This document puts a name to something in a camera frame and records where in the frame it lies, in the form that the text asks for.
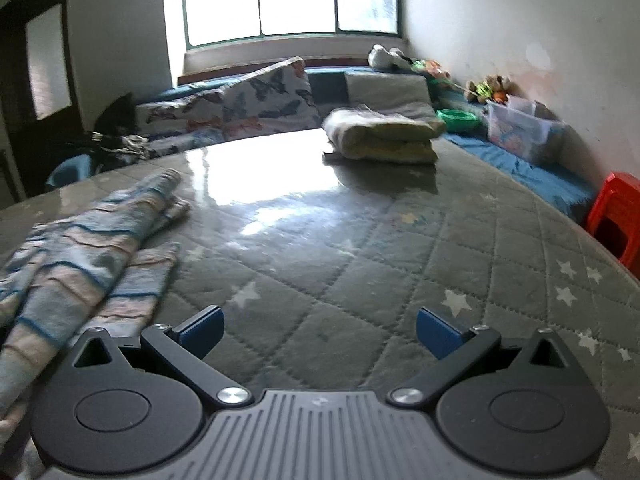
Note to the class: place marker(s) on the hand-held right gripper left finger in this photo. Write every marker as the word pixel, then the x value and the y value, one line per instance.
pixel 202 332

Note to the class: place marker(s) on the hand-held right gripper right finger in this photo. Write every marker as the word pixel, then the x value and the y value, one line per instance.
pixel 440 335

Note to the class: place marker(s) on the blue striped sweater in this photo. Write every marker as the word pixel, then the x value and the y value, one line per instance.
pixel 75 260

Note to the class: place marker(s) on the grey quilted star tablecloth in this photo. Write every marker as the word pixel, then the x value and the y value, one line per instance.
pixel 350 285

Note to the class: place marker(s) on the blue sofa bench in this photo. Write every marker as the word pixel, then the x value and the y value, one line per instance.
pixel 525 175

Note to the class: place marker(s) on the folded olive towel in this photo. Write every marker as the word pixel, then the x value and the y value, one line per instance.
pixel 380 135

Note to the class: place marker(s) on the blue chair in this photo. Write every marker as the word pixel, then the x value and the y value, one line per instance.
pixel 70 170

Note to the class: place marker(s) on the red plastic stool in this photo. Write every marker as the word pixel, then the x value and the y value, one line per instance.
pixel 615 210

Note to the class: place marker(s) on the green plastic basin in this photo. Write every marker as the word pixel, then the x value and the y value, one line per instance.
pixel 457 119

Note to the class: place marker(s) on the clear plastic storage box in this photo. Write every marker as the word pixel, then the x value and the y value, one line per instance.
pixel 520 132

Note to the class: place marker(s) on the black clothing pile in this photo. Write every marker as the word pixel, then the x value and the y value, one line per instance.
pixel 115 120

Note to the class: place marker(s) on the large butterfly print cushion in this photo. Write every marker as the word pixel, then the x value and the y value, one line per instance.
pixel 275 95

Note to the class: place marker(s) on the grey pillow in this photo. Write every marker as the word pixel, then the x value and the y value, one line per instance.
pixel 385 90

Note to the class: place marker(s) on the brown plush toys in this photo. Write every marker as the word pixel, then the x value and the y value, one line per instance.
pixel 492 85

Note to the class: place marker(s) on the green orange plush toy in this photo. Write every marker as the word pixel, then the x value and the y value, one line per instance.
pixel 430 69

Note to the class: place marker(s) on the white plush toy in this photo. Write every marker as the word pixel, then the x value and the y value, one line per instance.
pixel 385 55

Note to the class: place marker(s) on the dark wooden door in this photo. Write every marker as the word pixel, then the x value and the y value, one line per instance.
pixel 15 85

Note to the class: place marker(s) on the green framed window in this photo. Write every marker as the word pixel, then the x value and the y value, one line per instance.
pixel 295 0

